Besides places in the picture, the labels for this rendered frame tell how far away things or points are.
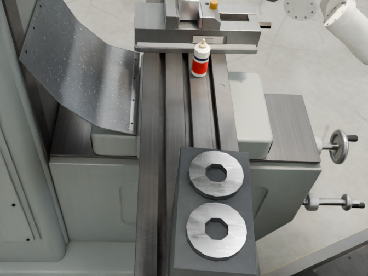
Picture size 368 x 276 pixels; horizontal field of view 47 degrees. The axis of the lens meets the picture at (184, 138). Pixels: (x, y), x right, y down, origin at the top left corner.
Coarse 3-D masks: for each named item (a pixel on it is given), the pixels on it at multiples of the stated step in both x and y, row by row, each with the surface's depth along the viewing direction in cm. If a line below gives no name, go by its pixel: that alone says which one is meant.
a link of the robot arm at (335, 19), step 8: (328, 0) 88; (336, 0) 87; (344, 0) 84; (352, 0) 84; (320, 8) 89; (328, 8) 88; (336, 8) 87; (344, 8) 83; (352, 8) 84; (328, 16) 88; (336, 16) 84; (344, 16) 83; (352, 16) 83; (328, 24) 86; (336, 24) 84; (344, 24) 84; (336, 32) 86
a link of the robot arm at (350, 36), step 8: (360, 16) 84; (352, 24) 84; (360, 24) 84; (344, 32) 85; (352, 32) 84; (360, 32) 84; (344, 40) 86; (352, 40) 86; (360, 40) 85; (352, 48) 87; (360, 48) 86; (360, 56) 88
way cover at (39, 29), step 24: (48, 0) 105; (48, 24) 102; (72, 24) 114; (24, 48) 90; (48, 48) 99; (72, 48) 110; (96, 48) 119; (120, 48) 126; (48, 72) 97; (72, 72) 106; (96, 72) 114; (120, 72) 120; (72, 96) 102; (120, 96) 114; (96, 120) 105; (120, 120) 109
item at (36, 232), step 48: (0, 0) 77; (0, 48) 83; (0, 96) 91; (48, 96) 116; (0, 144) 102; (48, 144) 116; (0, 192) 116; (48, 192) 125; (0, 240) 137; (48, 240) 141
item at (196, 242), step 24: (192, 168) 69; (216, 168) 71; (240, 168) 70; (192, 192) 67; (216, 192) 66; (240, 192) 68; (192, 216) 63; (216, 216) 64; (240, 216) 64; (192, 240) 61; (216, 240) 61; (240, 240) 61; (192, 264) 60; (216, 264) 60; (240, 264) 60
